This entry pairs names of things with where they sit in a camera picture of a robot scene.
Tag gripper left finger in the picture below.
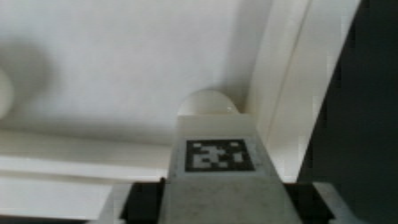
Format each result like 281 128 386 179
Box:
87 178 169 224

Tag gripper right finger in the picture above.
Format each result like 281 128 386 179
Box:
284 182 364 224

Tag white leg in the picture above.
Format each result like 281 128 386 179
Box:
158 90 302 224

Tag white square tabletop tray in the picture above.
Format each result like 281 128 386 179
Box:
0 0 309 180

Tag white U-shaped obstacle fence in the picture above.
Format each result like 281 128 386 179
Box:
0 0 363 223

